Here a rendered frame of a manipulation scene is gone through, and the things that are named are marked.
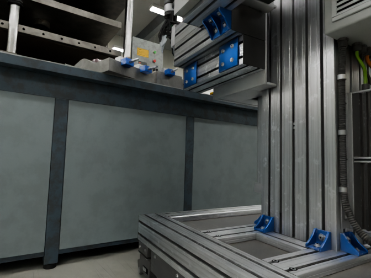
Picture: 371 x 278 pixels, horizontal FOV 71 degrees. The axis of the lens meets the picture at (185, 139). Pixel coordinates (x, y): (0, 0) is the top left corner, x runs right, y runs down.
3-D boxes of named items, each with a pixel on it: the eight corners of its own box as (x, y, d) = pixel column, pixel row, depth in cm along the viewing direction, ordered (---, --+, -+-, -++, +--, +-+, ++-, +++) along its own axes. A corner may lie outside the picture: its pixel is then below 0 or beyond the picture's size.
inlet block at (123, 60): (142, 67, 111) (143, 54, 112) (133, 63, 108) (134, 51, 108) (123, 73, 120) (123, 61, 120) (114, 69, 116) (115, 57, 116)
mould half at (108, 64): (154, 85, 128) (154, 63, 129) (108, 70, 108) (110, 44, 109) (96, 97, 160) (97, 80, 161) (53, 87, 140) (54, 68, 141)
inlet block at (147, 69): (160, 74, 120) (160, 62, 120) (152, 70, 116) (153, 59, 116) (141, 79, 128) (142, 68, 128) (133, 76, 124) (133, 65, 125)
